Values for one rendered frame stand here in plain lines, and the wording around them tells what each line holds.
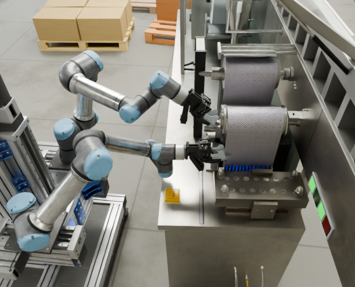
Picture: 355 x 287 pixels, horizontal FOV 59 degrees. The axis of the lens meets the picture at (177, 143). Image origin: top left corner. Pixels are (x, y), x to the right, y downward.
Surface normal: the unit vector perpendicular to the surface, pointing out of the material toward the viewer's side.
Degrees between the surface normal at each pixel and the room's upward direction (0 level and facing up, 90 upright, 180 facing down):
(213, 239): 90
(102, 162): 85
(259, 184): 0
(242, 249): 90
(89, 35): 90
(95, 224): 0
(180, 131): 0
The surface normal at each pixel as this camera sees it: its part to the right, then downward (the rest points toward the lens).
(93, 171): 0.60, 0.48
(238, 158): -0.04, 0.69
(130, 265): -0.02, -0.72
